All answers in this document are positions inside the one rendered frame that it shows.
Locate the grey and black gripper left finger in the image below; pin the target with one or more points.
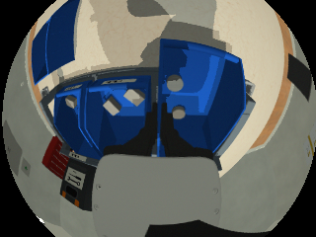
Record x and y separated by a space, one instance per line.
139 144

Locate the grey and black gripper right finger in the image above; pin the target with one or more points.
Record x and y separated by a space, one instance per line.
175 145

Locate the black storage case with orange latches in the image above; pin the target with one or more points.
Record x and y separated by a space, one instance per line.
77 184

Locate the small beige block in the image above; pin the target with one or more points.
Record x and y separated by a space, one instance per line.
135 96
112 106

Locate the blue bin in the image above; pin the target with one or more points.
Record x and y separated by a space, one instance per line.
58 48
70 122
213 96
105 129

